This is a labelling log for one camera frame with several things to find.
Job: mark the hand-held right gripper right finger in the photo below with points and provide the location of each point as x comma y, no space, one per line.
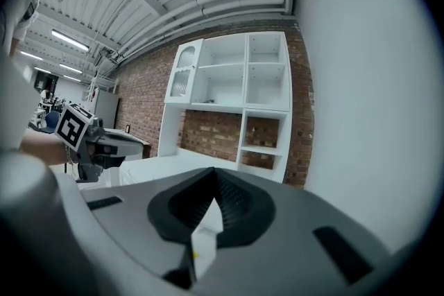
295,246

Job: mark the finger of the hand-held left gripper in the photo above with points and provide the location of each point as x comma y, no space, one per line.
126,147

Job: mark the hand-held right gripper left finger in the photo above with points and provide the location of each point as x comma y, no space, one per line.
132,218

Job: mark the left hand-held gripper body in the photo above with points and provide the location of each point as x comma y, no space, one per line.
73,126

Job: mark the wide white drawer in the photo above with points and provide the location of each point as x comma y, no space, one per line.
204,239

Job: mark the person's left forearm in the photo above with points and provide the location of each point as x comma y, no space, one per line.
41,149

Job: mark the blue chair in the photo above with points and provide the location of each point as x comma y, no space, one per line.
51,119

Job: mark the white tall cabinet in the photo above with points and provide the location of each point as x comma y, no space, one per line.
107,111

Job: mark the white glass cabinet door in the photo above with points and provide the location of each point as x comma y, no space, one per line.
182,79

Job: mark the grey cloth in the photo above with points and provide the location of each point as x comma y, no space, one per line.
209,101

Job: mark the white desk with hutch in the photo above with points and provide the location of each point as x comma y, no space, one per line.
222,48

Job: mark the white metal loft frame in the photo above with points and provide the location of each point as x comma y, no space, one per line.
104,84

